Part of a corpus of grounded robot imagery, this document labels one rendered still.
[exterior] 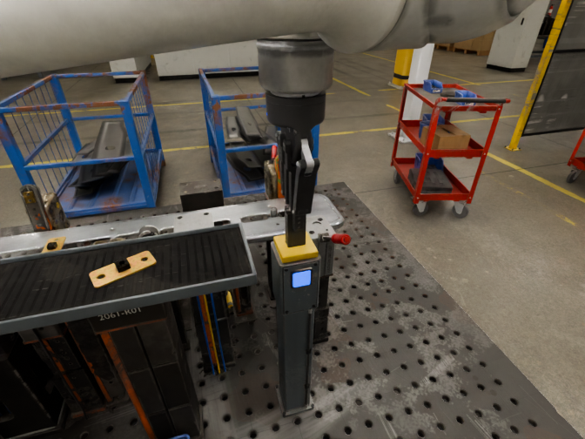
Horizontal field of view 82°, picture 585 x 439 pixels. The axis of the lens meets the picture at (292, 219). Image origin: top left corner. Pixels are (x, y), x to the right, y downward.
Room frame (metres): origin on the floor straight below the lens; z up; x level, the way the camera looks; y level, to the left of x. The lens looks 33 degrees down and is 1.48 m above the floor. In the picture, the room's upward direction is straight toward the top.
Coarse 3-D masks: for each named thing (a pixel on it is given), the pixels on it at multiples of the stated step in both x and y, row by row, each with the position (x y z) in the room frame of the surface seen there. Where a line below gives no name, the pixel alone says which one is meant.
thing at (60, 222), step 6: (54, 192) 0.82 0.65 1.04; (48, 198) 0.78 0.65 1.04; (54, 198) 0.80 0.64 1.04; (48, 204) 0.76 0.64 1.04; (54, 204) 0.78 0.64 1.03; (60, 204) 0.81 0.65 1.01; (48, 210) 0.74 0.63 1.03; (54, 210) 0.77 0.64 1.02; (60, 210) 0.81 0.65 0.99; (48, 216) 0.74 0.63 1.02; (54, 216) 0.75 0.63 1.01; (60, 216) 0.79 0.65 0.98; (54, 222) 0.74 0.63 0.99; (60, 222) 0.77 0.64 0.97; (66, 222) 0.80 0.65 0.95; (54, 228) 0.74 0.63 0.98; (60, 228) 0.76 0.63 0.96; (66, 246) 0.75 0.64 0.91; (72, 246) 0.79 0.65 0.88
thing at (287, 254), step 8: (280, 240) 0.45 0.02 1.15; (312, 240) 0.45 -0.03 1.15; (280, 248) 0.42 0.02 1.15; (288, 248) 0.42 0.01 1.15; (296, 248) 0.42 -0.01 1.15; (304, 248) 0.42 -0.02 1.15; (312, 248) 0.42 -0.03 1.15; (280, 256) 0.41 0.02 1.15; (288, 256) 0.41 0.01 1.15; (296, 256) 0.41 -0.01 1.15; (304, 256) 0.41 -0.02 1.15; (312, 256) 0.41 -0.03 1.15
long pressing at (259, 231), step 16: (208, 208) 0.81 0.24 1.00; (224, 208) 0.80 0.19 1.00; (240, 208) 0.80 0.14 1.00; (256, 208) 0.80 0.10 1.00; (320, 208) 0.80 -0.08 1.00; (96, 224) 0.73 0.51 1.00; (112, 224) 0.73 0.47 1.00; (128, 224) 0.73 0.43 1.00; (144, 224) 0.73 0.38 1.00; (160, 224) 0.73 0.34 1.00; (256, 224) 0.73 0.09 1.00; (272, 224) 0.73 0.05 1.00; (336, 224) 0.72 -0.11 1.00; (0, 240) 0.65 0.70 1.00; (16, 240) 0.65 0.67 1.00; (32, 240) 0.65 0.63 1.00; (80, 240) 0.65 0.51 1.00; (256, 240) 0.66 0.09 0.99
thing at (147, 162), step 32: (128, 96) 2.38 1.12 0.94; (0, 128) 2.05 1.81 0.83; (128, 128) 2.24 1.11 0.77; (32, 160) 2.28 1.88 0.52; (96, 160) 2.18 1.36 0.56; (128, 160) 2.23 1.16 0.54; (160, 160) 3.09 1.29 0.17; (64, 192) 2.45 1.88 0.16; (96, 192) 2.43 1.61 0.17; (128, 192) 2.45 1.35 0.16
